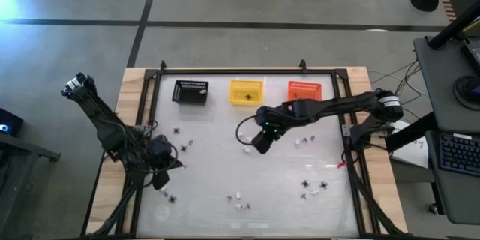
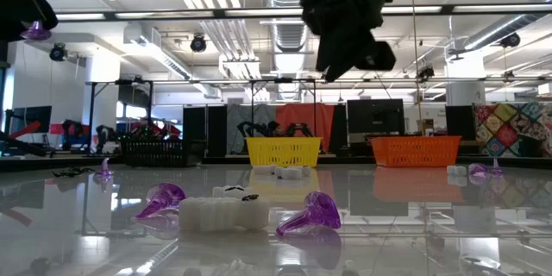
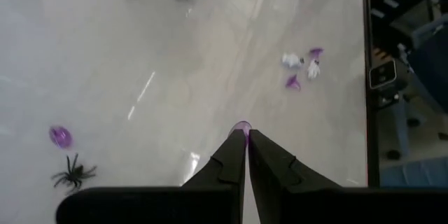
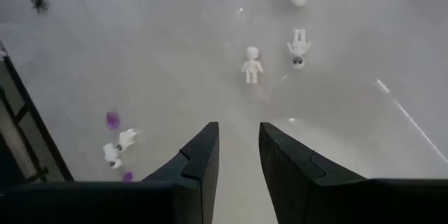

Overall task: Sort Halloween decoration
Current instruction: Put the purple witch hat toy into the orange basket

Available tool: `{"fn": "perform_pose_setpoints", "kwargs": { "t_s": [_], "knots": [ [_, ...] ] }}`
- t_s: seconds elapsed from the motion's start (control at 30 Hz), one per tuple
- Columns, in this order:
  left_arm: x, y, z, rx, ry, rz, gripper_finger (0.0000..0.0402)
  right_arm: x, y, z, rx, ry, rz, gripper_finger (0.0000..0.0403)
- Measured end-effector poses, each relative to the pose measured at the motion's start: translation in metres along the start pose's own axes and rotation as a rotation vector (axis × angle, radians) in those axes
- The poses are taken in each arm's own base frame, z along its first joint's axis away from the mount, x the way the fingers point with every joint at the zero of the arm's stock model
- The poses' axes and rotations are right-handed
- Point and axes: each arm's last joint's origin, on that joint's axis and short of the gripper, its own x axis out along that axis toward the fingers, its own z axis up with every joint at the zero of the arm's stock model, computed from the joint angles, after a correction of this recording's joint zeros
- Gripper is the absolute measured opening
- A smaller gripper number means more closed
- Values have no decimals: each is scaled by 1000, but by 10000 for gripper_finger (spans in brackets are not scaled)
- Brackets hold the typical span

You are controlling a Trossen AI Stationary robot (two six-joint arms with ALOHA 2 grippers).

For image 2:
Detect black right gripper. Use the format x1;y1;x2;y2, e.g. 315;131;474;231
296;0;397;82

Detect purple witch hat toy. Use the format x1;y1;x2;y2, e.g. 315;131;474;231
487;157;505;177
135;182;187;220
95;157;116;179
467;162;489;178
19;20;53;42
275;191;342;238

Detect black hanging spotlight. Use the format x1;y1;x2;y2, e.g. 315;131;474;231
48;42;69;62
189;34;208;53
499;32;522;48

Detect orange cloth panel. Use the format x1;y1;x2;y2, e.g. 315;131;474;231
275;103;336;153

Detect black computer monitor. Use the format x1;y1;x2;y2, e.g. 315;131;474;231
444;105;477;141
347;98;405;135
8;105;53;135

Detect grey cloth panel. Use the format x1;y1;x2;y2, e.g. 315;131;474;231
227;103;277;154

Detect yellow plastic basket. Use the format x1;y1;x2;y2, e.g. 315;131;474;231
244;136;323;168

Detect white pillar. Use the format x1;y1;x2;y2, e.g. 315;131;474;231
445;51;487;107
84;58;121;156

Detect white ceiling pipes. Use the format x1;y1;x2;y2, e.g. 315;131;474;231
185;0;262;79

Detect black overhead crossbar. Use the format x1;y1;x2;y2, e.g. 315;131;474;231
0;3;552;22

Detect orange plastic basket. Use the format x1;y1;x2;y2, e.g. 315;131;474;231
369;135;462;168

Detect black cabinet panels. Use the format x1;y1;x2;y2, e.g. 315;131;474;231
182;103;229;159

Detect colourful patchwork quilt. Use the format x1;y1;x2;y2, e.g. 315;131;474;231
473;101;552;159

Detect black plastic basket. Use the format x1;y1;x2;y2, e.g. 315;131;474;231
119;137;191;168

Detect silver ventilation duct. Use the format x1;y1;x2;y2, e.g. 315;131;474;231
463;11;552;52
261;0;323;101

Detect black aluminium table frame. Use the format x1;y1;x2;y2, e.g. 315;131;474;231
0;154;552;169

